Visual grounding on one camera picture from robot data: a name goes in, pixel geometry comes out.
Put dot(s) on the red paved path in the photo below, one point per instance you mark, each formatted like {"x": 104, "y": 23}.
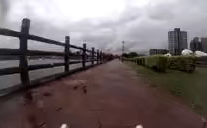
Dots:
{"x": 104, "y": 96}

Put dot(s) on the tall grey tower building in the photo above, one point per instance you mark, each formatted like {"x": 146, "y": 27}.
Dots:
{"x": 177, "y": 40}

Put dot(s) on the grey water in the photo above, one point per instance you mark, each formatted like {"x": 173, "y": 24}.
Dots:
{"x": 4, "y": 78}

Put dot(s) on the grass strip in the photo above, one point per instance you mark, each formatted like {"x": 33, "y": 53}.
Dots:
{"x": 187, "y": 85}

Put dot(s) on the white domed structures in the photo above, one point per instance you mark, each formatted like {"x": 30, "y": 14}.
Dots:
{"x": 192, "y": 52}

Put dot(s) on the cluster of grey buildings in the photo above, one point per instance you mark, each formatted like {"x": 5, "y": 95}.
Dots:
{"x": 204, "y": 45}

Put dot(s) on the low long building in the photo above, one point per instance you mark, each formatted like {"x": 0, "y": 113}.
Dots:
{"x": 158, "y": 51}

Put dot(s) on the robot's own part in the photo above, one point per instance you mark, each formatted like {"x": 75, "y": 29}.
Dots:
{"x": 63, "y": 126}
{"x": 139, "y": 126}

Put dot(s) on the pole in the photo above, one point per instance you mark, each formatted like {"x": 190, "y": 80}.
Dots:
{"x": 123, "y": 47}

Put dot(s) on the dark trees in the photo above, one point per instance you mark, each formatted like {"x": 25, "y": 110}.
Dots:
{"x": 130, "y": 54}

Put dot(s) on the green hedge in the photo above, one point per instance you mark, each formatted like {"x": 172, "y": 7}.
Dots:
{"x": 164, "y": 62}

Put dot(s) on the dark wooden rail fence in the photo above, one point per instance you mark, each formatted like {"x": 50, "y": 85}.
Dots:
{"x": 24, "y": 53}

